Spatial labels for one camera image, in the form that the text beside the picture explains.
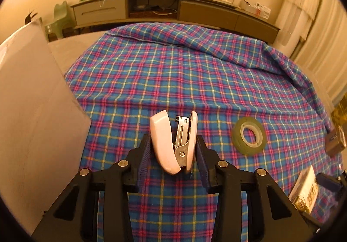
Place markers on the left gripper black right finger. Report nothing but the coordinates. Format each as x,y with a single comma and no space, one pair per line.
250,201

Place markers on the green tape roll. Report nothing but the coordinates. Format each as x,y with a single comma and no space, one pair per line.
248,136

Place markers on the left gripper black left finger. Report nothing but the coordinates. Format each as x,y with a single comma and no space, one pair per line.
74,214

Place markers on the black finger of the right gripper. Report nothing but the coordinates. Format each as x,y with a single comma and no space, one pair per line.
333,184

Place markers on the green plastic chair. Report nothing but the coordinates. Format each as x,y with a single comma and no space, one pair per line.
63,19

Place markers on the brown tin box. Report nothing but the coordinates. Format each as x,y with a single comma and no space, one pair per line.
335,142

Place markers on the white foam storage box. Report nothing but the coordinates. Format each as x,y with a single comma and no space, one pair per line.
43,127

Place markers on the white stapler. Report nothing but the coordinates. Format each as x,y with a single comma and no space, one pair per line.
174,155

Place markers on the long grey TV cabinet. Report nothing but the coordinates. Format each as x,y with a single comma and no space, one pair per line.
215,14

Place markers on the white tissue pack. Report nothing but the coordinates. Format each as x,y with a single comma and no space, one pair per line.
305,191

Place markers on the white curtain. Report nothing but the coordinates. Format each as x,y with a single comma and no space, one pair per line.
313,34

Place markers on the blue plaid tablecloth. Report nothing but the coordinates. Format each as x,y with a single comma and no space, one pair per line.
133,72

